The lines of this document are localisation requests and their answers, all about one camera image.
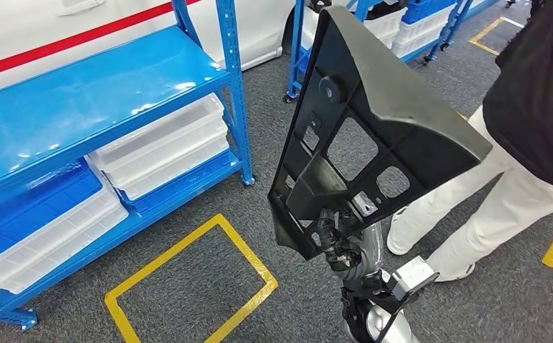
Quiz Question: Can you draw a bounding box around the white car with red stripe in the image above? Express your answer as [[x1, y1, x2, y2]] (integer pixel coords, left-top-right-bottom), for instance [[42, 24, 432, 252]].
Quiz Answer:
[[0, 0, 308, 100]]

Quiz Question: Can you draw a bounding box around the black curved part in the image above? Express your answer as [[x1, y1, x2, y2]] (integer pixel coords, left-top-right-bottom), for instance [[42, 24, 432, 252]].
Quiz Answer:
[[304, 0, 407, 21]]

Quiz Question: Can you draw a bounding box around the blue metal shelf rack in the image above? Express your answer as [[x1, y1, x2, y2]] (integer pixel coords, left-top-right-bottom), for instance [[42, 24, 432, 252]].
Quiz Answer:
[[0, 0, 257, 332], [283, 0, 477, 104]]

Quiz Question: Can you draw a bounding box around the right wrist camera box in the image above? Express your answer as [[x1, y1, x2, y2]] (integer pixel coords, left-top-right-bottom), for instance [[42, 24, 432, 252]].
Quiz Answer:
[[385, 255, 441, 304]]

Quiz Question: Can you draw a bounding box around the black plastic frame part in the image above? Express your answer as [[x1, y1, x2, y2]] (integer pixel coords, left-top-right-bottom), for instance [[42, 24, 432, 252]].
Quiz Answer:
[[266, 5, 494, 262]]

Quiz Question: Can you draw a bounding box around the large white plastic bin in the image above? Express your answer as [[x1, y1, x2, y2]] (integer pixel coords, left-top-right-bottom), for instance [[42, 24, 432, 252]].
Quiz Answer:
[[300, 4, 409, 51]]

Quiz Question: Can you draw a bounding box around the person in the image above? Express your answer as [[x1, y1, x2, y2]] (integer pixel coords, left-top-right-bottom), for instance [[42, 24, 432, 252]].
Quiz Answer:
[[386, 0, 553, 284]]

